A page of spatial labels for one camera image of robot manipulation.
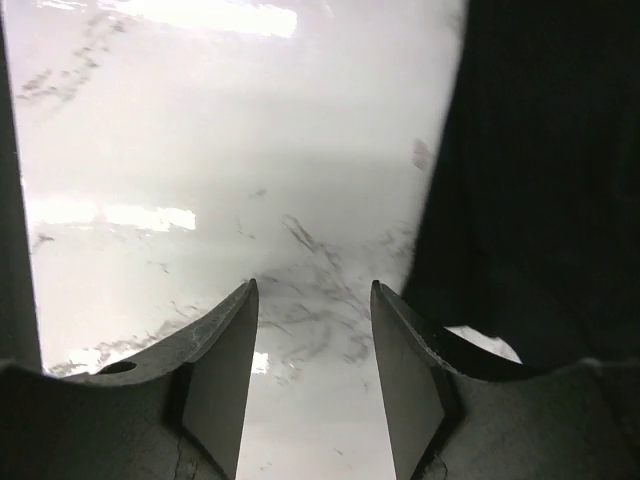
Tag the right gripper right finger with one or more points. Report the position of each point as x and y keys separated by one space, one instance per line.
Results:
x=418 y=362

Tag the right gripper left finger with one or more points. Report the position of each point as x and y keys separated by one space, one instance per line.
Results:
x=207 y=365

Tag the black t shirt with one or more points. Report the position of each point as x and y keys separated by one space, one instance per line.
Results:
x=530 y=230

